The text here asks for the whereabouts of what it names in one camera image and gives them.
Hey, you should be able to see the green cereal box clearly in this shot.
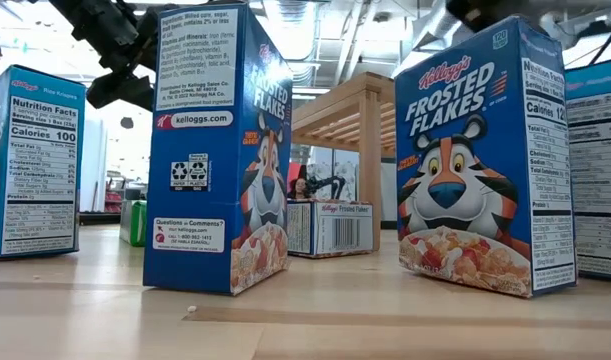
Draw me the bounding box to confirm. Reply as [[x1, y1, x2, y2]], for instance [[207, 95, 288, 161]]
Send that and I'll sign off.
[[118, 199, 149, 248]]

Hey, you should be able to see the person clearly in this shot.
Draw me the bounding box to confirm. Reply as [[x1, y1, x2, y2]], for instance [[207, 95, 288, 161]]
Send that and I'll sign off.
[[288, 175, 311, 201]]

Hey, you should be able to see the silver ventilation duct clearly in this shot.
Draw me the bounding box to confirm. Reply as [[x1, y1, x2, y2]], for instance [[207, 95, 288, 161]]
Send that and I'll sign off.
[[412, 0, 456, 51]]

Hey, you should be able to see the light blue Rice Krispies box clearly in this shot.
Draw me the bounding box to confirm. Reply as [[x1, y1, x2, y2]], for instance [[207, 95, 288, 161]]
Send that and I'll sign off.
[[564, 57, 611, 281], [0, 64, 87, 261]]

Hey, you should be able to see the blue Frosted Flakes box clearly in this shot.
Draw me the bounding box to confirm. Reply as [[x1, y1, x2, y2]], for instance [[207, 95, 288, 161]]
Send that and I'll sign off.
[[286, 199, 375, 260], [394, 14, 579, 300], [142, 2, 294, 296]]

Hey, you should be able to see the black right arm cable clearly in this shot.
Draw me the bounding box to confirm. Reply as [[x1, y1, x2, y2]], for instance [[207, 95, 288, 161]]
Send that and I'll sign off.
[[588, 14, 611, 67]]

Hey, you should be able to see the white column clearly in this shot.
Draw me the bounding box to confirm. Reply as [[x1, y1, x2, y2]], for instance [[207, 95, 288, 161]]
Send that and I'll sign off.
[[79, 117, 109, 214]]

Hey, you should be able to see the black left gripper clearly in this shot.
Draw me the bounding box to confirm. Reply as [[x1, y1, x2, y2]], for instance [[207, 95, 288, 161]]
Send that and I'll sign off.
[[87, 73, 155, 112]]

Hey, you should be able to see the red cart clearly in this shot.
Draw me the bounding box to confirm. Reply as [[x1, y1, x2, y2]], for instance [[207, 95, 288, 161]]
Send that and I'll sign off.
[[104, 177, 124, 214]]

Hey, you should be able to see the pale wooden slatted shelf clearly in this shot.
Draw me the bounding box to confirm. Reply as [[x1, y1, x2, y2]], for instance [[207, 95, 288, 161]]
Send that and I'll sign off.
[[290, 72, 397, 254]]

